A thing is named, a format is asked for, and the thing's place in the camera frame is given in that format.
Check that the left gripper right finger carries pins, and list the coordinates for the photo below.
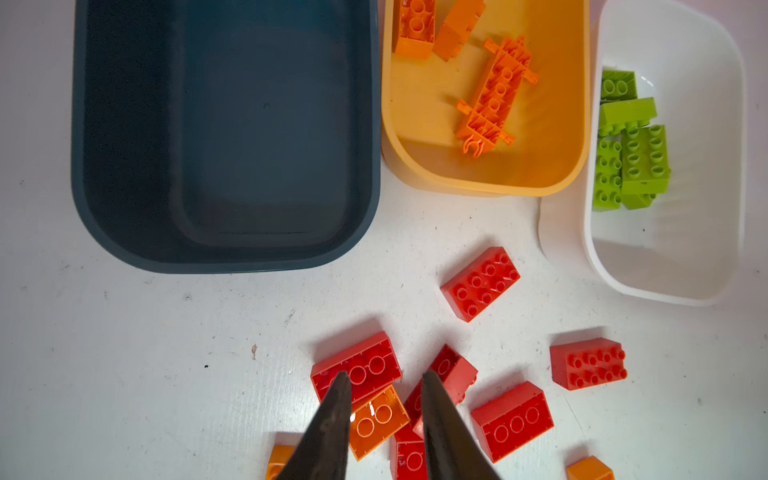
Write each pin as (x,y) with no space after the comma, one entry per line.
(451,452)

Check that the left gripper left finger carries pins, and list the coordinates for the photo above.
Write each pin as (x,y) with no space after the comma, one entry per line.
(322,452)

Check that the small orange lego brick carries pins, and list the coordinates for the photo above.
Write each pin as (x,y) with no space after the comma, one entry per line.
(375,421)

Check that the orange lego chassis plate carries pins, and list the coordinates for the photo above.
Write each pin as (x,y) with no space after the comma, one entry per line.
(482,129)

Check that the green lego brick top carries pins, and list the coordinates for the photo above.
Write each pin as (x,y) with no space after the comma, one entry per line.
(617,116)

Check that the long green lego brick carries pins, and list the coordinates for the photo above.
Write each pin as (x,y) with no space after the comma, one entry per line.
(608,177)

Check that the orange lego brick bottom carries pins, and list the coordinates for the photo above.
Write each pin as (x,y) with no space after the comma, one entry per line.
(414,28)

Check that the red lego brick bottom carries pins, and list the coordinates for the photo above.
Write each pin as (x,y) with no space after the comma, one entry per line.
(407,456)

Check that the red lego brick centre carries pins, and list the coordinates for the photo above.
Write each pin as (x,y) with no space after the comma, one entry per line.
(512,420)

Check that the red lego brick upright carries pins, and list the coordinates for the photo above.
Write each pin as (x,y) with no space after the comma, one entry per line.
(456,374)

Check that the red lego brick left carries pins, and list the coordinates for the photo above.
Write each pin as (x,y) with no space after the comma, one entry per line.
(371,365)

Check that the red lego brick right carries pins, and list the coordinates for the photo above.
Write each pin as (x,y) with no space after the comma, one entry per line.
(587,363)

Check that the red lego brick far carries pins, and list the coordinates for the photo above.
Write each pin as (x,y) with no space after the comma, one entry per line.
(480,283)

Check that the white plastic bin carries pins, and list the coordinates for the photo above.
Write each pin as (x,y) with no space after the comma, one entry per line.
(685,247)

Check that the dark teal plastic bin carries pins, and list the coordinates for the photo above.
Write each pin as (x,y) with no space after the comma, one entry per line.
(218,137)

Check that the yellow plastic bin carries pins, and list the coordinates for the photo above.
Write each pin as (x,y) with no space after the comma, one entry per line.
(550,120)

